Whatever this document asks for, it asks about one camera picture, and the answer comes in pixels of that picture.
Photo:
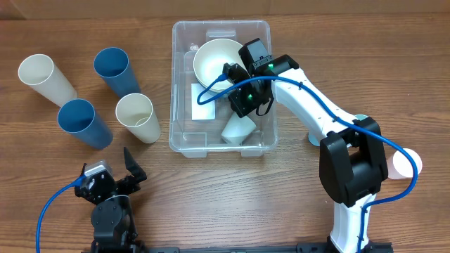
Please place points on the clear plastic storage container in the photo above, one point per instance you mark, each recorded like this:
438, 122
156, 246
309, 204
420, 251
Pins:
195, 139

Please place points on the cream tall cup near container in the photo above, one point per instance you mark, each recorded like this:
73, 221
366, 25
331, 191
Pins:
135, 112

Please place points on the cream tall cup far left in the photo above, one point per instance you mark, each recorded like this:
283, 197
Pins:
40, 73

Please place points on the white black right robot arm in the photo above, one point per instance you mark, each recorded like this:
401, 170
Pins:
352, 162

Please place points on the cream bowl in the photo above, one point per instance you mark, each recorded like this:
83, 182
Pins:
209, 60

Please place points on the pink small cup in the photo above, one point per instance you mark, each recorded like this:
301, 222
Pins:
399, 167

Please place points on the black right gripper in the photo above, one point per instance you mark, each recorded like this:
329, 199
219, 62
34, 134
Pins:
242, 104

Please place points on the blue tall cup front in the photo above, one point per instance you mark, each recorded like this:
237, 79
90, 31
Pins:
79, 118

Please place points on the blue tall cup rear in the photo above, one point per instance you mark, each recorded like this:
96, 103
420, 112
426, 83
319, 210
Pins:
113, 65

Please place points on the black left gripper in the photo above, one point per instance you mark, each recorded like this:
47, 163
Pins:
135, 169

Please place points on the mint green small cup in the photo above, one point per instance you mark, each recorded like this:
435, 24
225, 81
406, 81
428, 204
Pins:
361, 117

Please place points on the grey small cup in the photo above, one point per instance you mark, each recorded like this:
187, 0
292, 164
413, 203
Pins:
237, 129

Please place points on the blue tall cup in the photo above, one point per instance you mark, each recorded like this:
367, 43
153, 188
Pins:
113, 65
79, 118

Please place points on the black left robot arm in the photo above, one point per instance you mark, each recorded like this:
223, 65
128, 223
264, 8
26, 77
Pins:
112, 216

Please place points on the white label in container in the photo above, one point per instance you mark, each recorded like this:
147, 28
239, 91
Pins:
200, 112

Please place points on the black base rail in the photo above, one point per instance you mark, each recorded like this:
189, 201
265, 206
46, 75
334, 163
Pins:
313, 247

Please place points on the light blue small cup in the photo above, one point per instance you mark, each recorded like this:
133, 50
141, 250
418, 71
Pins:
313, 140

